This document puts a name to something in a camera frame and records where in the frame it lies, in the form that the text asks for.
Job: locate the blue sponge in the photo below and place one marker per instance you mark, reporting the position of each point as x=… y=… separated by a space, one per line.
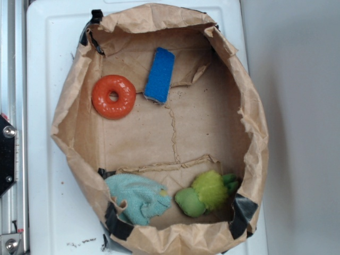
x=159 y=79

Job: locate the brown paper bag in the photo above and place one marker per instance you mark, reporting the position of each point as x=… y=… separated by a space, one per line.
x=124 y=43

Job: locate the orange donut toy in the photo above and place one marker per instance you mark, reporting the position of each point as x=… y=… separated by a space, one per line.
x=113 y=96

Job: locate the light blue cloth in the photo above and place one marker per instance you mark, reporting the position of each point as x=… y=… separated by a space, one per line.
x=140 y=197

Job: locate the green plush toy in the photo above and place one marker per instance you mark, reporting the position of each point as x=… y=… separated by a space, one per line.
x=208 y=192

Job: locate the white tray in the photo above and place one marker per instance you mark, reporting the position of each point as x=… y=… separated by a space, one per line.
x=45 y=106

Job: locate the black metal bracket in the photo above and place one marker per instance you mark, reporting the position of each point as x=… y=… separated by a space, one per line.
x=8 y=155

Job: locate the aluminium frame rail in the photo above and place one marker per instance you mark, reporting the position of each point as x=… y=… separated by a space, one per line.
x=14 y=204

